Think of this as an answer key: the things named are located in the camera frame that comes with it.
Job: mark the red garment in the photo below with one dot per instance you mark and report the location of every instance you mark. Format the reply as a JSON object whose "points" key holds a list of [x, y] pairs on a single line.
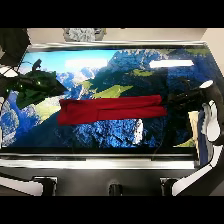
{"points": [[110, 108]]}

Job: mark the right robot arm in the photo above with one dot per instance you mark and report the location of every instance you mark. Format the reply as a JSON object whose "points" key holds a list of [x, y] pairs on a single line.
{"points": [[213, 128]]}

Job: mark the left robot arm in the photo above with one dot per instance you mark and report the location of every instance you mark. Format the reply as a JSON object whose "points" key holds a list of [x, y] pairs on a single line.
{"points": [[33, 84]]}

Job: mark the cream garment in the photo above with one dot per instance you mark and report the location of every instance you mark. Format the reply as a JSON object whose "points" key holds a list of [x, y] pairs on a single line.
{"points": [[193, 128]]}

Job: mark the grey garment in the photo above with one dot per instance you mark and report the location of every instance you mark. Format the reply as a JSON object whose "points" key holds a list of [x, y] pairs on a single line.
{"points": [[83, 34]]}

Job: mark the blue garment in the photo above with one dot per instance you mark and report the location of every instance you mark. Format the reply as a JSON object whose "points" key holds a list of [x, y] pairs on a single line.
{"points": [[202, 143]]}

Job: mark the silver frame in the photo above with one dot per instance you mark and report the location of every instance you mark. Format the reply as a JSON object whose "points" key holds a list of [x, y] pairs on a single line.
{"points": [[100, 163]]}

